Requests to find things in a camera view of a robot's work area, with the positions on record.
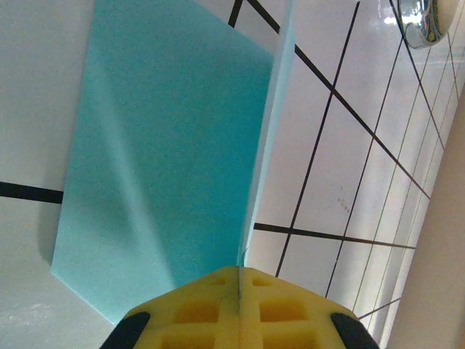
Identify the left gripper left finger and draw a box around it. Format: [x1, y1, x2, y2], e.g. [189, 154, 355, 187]
[99, 265, 241, 349]

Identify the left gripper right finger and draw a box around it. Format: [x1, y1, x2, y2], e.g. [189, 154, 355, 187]
[239, 266, 381, 349]

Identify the chrome wire glass rack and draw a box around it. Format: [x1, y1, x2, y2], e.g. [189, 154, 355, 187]
[397, 0, 455, 50]

